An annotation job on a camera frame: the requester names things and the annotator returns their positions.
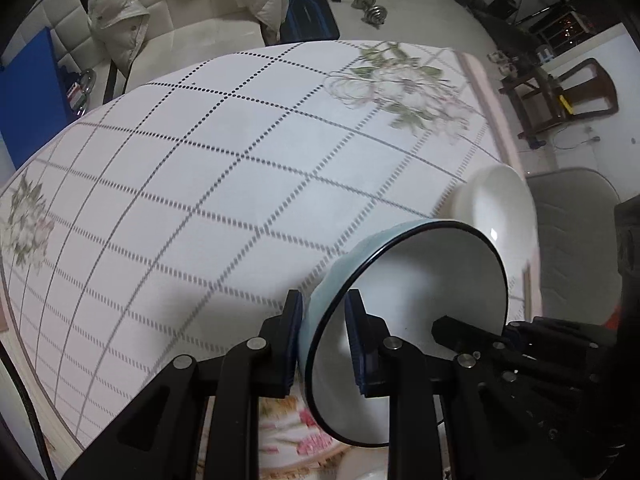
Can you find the white floral bowl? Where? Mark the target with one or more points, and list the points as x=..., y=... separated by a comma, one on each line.
x=495, y=200

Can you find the dark blue weight bench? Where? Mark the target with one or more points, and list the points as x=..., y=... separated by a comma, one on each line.
x=310, y=5

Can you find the stainless steel pot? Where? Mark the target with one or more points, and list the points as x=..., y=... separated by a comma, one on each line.
x=87, y=82

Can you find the diamond pattern floral tablecloth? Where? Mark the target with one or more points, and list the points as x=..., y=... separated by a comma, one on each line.
x=225, y=185

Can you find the blue folded mat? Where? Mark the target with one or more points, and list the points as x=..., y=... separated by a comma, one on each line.
x=30, y=100

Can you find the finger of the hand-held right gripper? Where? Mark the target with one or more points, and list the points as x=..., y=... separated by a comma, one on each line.
x=450, y=327

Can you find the chrome dumbbell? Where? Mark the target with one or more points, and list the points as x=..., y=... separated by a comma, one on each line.
x=377, y=14
x=362, y=0

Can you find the beige padded chair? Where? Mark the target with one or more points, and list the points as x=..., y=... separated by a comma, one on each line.
x=570, y=240

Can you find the beige quilted chair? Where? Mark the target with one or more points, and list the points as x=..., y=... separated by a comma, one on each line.
x=65, y=25

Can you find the dark floor equipment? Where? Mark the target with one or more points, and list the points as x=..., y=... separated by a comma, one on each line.
x=505, y=30

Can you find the small white floor object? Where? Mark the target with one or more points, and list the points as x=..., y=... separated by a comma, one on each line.
x=505, y=62

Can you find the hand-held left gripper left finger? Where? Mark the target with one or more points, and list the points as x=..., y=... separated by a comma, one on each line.
x=295, y=320

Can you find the white puffer jacket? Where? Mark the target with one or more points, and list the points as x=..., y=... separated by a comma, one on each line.
x=125, y=10

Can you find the yellow tool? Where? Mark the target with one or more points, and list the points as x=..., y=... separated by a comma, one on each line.
x=566, y=105

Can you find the brown wooden chair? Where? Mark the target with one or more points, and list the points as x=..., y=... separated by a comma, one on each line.
x=600, y=85

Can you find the black exercise bike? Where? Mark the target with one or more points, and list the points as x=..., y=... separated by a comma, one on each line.
x=565, y=25

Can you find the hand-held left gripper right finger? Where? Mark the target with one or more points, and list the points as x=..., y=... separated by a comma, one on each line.
x=356, y=340

